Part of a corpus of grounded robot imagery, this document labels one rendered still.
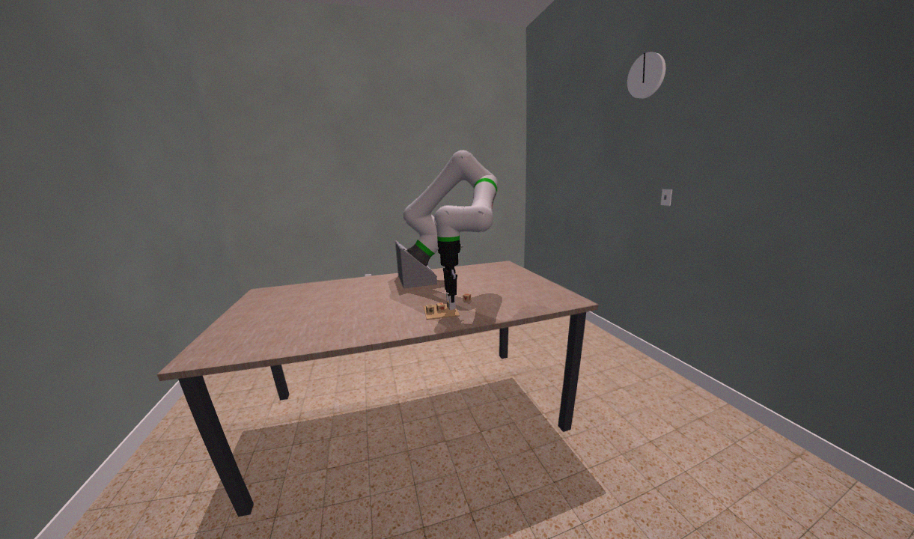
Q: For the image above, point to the tan square mat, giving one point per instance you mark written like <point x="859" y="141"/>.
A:
<point x="442" y="314"/>

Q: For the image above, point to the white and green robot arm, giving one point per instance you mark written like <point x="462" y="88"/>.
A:
<point x="449" y="221"/>

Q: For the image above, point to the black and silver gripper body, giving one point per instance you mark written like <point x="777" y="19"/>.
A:
<point x="449" y="260"/>

